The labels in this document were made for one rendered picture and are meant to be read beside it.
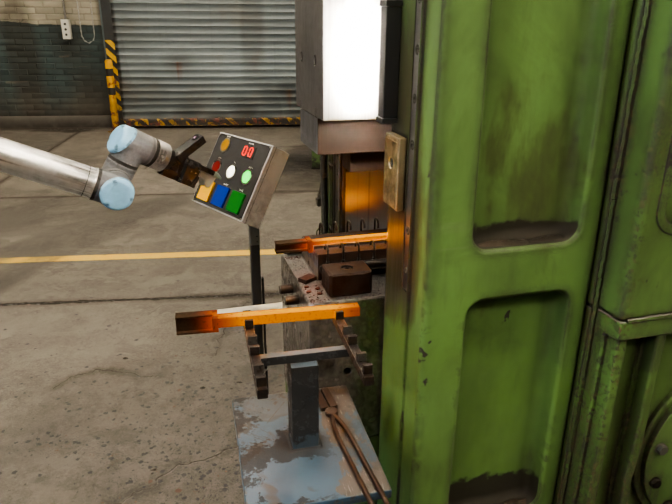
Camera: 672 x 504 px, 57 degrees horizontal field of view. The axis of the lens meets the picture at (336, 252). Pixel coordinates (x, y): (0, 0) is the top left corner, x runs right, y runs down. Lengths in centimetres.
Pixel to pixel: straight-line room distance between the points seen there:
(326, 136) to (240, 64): 808
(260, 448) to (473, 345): 57
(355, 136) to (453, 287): 50
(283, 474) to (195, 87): 864
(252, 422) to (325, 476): 26
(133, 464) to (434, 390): 143
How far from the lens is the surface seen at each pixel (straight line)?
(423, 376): 149
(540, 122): 147
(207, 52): 969
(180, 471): 255
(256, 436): 151
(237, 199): 215
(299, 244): 177
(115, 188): 178
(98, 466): 266
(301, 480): 139
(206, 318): 144
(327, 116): 157
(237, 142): 229
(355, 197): 198
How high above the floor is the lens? 161
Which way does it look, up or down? 21 degrees down
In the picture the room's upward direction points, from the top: straight up
